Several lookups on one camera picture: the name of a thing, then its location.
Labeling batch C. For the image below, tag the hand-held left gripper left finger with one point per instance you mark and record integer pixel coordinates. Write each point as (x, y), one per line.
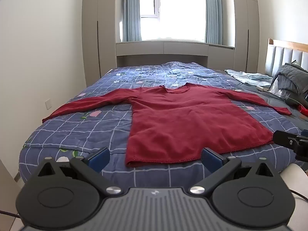
(99, 158)

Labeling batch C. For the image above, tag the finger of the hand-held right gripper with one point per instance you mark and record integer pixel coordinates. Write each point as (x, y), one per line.
(305, 133)
(284, 138)

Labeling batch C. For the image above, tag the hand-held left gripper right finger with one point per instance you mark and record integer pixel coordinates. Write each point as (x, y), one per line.
(211, 160)

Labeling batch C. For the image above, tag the red long-sleeved shirt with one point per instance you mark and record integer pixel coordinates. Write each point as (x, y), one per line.
(192, 125)

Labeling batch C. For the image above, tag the small red item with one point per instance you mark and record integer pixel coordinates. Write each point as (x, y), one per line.
(303, 109)

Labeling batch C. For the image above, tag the blue checkered floral quilt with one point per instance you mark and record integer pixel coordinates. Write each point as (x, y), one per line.
(96, 130)

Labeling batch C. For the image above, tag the small white charger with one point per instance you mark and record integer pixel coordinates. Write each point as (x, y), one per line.
(261, 88)

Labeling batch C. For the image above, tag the light blue folded cloth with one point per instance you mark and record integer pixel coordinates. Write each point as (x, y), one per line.
(250, 77)

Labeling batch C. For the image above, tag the padded wooden bed headboard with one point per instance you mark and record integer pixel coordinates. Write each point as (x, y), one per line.
(288, 57)

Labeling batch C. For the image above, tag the beige furniture panel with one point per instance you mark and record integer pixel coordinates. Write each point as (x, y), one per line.
(6, 178)

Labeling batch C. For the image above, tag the beige wardrobe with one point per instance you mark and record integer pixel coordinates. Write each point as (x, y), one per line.
(105, 28)
(251, 41)

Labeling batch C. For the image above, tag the blue-grey curtain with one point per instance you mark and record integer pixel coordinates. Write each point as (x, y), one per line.
(213, 12)
(131, 12)

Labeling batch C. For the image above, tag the window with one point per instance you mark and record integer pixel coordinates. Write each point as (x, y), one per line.
(173, 9)

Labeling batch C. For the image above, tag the white wall outlet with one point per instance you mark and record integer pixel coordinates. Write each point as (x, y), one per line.
(48, 104)

